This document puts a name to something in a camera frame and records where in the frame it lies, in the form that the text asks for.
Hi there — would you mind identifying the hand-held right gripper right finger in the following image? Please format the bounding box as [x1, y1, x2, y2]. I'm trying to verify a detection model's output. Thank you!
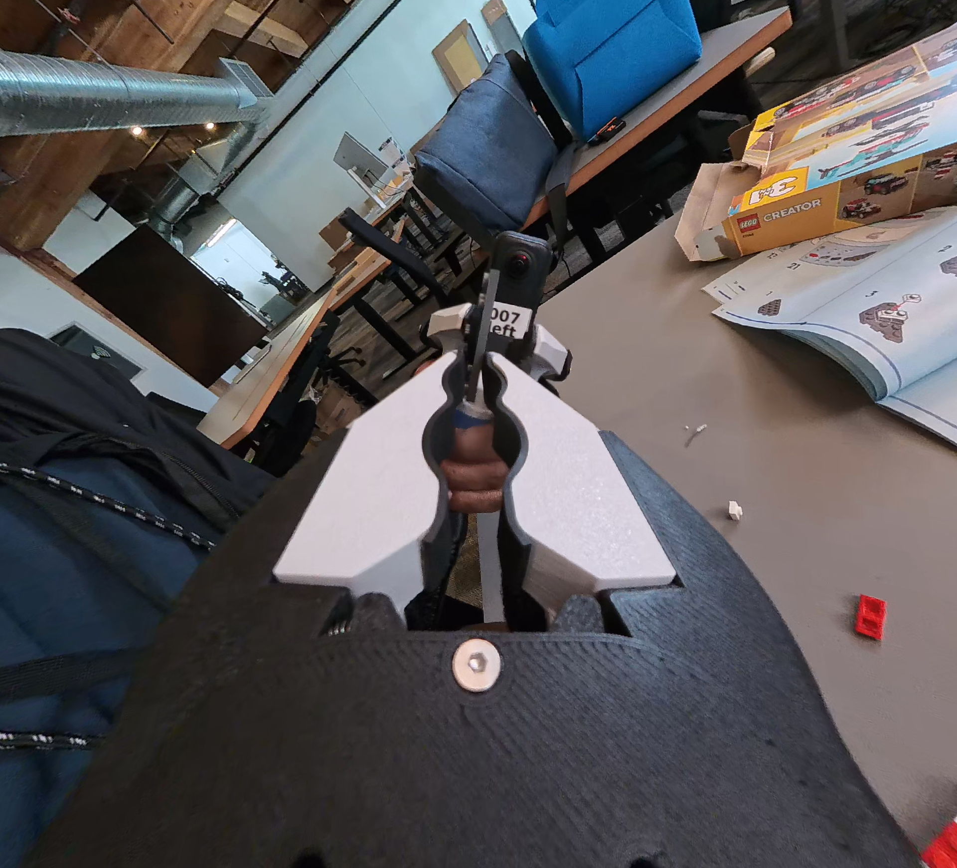
[482, 351, 679, 631]

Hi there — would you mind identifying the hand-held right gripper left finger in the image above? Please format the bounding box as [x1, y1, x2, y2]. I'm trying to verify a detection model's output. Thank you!
[271, 351, 479, 622]

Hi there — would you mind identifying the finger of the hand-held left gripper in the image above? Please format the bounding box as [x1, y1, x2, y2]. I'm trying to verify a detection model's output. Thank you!
[531, 324, 574, 383]
[428, 306, 474, 355]

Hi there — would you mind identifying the grey desk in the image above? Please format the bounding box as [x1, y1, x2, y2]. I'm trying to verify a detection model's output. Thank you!
[534, 210, 957, 854]

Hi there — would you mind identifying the person's left hand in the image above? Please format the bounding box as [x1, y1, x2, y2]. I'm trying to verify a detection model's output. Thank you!
[440, 426, 520, 514]

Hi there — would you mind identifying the black office chair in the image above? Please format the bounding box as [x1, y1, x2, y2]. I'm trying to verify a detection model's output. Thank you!
[336, 206, 461, 331]
[254, 315, 346, 474]

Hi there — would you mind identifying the dark blue backpack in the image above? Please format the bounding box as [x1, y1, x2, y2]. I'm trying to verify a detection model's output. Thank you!
[413, 53, 563, 235]

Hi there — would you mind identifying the long wooden table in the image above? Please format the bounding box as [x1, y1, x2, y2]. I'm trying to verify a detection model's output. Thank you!
[196, 195, 420, 449]

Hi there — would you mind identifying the thin instruction booklet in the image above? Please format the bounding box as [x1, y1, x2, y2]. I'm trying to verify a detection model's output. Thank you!
[701, 270, 756, 308]

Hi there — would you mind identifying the white computer monitor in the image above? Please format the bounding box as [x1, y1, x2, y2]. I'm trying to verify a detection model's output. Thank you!
[332, 132, 401, 207]

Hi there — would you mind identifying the blue felt bag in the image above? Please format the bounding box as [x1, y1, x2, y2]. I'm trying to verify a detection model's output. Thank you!
[522, 0, 704, 140]

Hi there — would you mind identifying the dark flat screen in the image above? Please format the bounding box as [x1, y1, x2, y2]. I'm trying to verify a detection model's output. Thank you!
[72, 225, 272, 388]

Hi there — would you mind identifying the grey table wooden edge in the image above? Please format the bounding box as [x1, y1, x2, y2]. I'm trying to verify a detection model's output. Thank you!
[523, 7, 794, 230]

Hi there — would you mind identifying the person's dark jacket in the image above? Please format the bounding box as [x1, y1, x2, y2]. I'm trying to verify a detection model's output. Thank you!
[0, 326, 278, 868]

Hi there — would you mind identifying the open instruction booklet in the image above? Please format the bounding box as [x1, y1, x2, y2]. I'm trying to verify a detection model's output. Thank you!
[714, 206, 957, 446]

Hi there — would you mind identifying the printed cardboard toy box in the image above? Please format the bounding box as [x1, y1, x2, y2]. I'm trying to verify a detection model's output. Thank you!
[675, 23, 957, 264]

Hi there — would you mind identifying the red white toy plane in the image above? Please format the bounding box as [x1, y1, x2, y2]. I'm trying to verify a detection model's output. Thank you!
[921, 819, 957, 868]

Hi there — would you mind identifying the silver air duct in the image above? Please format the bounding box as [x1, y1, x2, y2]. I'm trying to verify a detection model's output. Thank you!
[0, 49, 274, 241]

